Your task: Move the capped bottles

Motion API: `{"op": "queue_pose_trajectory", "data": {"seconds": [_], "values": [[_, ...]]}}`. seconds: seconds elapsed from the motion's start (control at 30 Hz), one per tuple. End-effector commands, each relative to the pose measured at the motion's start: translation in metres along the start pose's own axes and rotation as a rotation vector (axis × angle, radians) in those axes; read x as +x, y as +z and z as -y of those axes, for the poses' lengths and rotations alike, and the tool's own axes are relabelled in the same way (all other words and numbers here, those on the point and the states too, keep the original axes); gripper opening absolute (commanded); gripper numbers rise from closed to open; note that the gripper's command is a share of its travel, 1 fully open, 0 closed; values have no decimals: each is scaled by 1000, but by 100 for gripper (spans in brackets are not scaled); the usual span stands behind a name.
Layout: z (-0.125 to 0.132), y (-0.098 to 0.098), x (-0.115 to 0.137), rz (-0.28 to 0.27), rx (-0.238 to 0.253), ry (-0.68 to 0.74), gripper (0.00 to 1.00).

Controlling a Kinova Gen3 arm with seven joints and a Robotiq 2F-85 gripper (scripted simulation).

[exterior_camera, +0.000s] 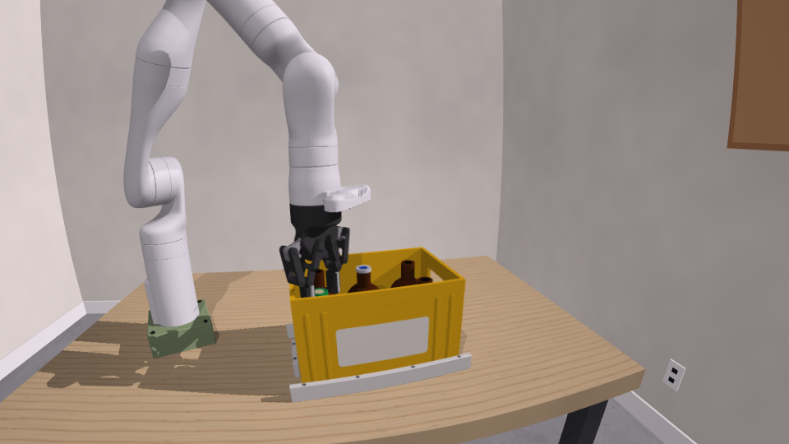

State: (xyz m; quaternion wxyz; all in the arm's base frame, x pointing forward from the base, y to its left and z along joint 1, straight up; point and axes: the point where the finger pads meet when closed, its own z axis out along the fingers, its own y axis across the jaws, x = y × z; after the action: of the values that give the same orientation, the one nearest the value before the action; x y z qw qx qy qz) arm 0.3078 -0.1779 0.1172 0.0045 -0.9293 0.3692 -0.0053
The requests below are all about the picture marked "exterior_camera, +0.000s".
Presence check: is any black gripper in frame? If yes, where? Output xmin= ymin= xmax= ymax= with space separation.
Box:
xmin=279 ymin=203 xmax=350 ymax=298

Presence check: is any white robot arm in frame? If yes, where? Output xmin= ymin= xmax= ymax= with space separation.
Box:
xmin=123 ymin=0 xmax=371 ymax=327

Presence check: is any brown glass bottle with beige label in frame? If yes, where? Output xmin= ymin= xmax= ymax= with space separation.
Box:
xmin=348 ymin=265 xmax=379 ymax=293

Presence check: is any yellow crate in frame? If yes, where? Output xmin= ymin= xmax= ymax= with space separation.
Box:
xmin=289 ymin=247 xmax=466 ymax=383

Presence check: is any white flat bar with screws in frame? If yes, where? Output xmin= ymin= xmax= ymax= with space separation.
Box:
xmin=289 ymin=340 xmax=472 ymax=402

